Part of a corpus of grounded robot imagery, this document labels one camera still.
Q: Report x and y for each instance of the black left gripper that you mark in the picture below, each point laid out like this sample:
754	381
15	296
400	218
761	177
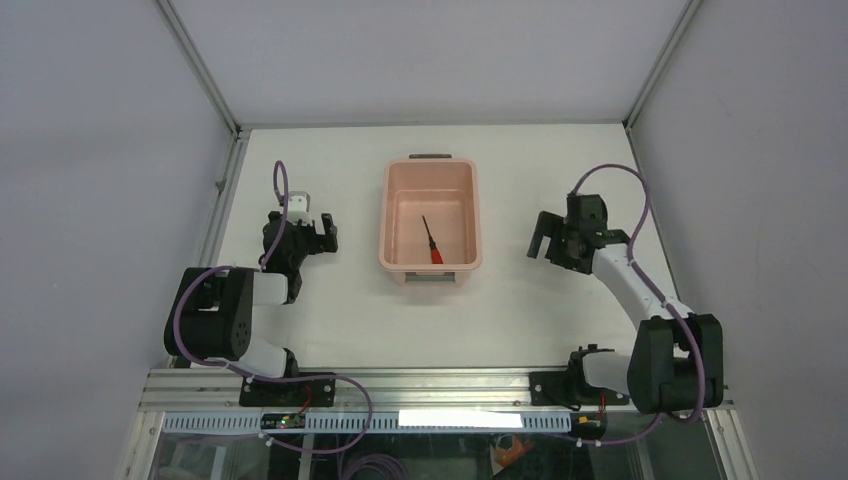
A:
318	242

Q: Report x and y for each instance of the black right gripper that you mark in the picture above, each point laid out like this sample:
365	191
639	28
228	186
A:
548	224

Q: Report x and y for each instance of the red black screwdriver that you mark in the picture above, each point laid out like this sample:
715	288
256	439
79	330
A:
435	255

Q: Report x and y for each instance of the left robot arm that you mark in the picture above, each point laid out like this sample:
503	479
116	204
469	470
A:
211	321

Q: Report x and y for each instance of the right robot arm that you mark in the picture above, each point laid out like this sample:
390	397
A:
677	360

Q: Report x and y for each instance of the pink plastic bin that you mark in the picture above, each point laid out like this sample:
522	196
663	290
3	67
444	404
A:
445	190

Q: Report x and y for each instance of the orange object under table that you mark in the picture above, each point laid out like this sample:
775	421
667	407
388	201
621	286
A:
507	449

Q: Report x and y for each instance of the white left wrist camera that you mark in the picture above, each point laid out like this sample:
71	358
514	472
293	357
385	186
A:
298	203

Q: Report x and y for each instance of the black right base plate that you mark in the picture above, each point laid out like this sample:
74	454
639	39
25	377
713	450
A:
563	388

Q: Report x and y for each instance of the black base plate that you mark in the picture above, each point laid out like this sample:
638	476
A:
563	388
314	389

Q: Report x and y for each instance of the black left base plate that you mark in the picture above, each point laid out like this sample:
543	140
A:
314	389

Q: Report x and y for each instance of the aluminium front rail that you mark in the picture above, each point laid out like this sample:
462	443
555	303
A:
391	389

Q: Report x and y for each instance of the white slotted cable duct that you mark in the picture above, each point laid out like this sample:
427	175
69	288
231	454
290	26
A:
400	422

